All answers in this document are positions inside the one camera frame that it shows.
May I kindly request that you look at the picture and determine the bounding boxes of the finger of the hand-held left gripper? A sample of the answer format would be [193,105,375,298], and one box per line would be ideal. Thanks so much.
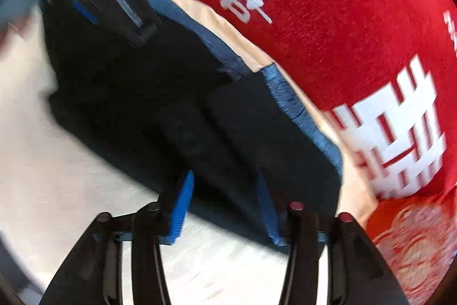
[96,0,165,47]
[50,0,102,27]

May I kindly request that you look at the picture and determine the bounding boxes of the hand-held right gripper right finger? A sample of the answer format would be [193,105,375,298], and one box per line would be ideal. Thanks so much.
[254,173,411,305]

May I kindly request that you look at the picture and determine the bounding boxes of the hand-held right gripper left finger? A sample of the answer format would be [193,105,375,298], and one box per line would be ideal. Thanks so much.
[39,169,195,305]

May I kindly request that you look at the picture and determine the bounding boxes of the black pants with blue trim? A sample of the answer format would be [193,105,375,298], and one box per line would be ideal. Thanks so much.
[43,0,345,254]

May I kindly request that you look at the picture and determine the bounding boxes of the red cushion with white ornament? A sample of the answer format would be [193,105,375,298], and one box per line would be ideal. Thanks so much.
[364,184,457,305]

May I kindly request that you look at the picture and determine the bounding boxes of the red printed blanket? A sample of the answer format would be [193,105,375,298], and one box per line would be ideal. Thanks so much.
[103,0,457,201]

